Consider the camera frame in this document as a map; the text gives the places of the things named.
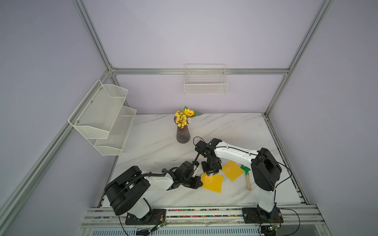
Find white mesh upper shelf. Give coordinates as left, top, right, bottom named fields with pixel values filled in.
left=68, top=80, right=128, bottom=139

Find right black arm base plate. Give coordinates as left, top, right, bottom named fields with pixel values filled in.
left=242, top=206, right=283, bottom=224

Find white mesh lower shelf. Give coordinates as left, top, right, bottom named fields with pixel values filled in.
left=94, top=106, right=137, bottom=156

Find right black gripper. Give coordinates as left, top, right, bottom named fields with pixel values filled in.
left=202, top=157, right=222, bottom=175

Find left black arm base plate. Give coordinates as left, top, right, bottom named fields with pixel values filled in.
left=124, top=208, right=167, bottom=225

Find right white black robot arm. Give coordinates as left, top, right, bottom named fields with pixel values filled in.
left=195, top=138, right=284, bottom=215

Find white mesh shelf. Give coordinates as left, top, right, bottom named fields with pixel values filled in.
left=68, top=80, right=128, bottom=139
left=94, top=106, right=137, bottom=156

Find dark ribbed vase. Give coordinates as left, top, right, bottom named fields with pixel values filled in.
left=176, top=125, right=191, bottom=144

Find green head wooden hammer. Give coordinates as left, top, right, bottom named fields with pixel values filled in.
left=240, top=165, right=252, bottom=191

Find yellow envelope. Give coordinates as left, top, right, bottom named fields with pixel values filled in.
left=201, top=173, right=223, bottom=193
left=222, top=161, right=245, bottom=182

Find yellow artificial flowers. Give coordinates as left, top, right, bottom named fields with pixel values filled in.
left=174, top=106, right=203, bottom=129

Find white wire wall basket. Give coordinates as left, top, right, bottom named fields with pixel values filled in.
left=184, top=64, right=228, bottom=95

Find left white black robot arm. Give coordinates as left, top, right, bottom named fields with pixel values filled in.
left=104, top=159, right=203, bottom=221

